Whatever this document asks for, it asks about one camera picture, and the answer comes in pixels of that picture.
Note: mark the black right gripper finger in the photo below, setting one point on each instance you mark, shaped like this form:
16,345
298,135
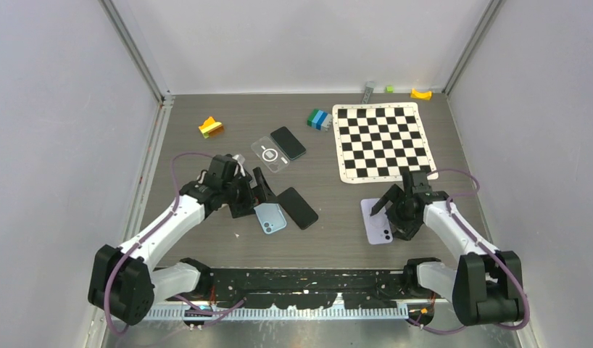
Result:
393,194
406,229

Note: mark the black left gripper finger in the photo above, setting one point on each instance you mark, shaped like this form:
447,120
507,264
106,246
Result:
241,207
262,191

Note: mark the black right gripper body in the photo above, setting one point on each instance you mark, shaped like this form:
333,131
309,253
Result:
399,209

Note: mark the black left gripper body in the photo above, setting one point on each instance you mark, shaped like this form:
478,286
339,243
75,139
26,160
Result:
238,190

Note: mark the lilac phone case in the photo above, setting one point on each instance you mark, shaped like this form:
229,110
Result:
377,227

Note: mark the light blue phone face up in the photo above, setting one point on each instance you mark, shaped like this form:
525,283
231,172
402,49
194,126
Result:
270,217

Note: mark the clear phone case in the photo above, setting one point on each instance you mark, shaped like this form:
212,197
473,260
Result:
270,154

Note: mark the black phone face up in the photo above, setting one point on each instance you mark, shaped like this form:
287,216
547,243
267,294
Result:
297,208

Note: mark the teal phone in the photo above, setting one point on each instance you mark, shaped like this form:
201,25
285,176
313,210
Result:
288,143

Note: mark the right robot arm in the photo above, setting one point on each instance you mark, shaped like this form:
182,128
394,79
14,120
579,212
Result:
485,288

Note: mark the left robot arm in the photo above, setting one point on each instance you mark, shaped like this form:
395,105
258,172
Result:
125,280

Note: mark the black white chessboard mat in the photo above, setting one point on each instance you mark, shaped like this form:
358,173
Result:
378,142

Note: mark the yellow orange toy block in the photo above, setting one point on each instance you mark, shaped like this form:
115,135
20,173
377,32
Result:
211,127

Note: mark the green blue block stack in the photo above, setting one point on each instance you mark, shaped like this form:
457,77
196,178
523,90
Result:
320,120

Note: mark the yellow curved toy piece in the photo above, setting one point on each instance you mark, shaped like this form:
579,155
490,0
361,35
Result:
421,95

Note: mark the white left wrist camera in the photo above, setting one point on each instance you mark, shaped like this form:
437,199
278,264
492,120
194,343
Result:
240,170

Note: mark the aluminium frame rail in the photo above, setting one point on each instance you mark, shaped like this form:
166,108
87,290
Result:
384,142

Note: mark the grey metal bracket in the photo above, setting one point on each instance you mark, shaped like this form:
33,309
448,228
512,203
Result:
368,91

